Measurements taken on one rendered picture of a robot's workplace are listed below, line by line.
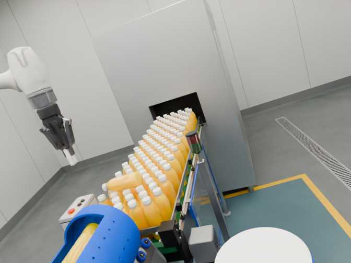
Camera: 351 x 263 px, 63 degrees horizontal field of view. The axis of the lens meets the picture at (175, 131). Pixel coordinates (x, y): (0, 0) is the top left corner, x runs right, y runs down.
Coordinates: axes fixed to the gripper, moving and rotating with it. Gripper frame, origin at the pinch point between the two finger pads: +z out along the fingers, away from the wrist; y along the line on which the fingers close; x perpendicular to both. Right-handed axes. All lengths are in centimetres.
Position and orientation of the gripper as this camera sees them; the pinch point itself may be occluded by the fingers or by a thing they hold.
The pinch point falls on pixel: (70, 155)
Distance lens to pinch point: 115.1
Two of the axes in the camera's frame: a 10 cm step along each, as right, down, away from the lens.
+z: 3.3, 9.0, 2.8
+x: -1.6, 3.4, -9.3
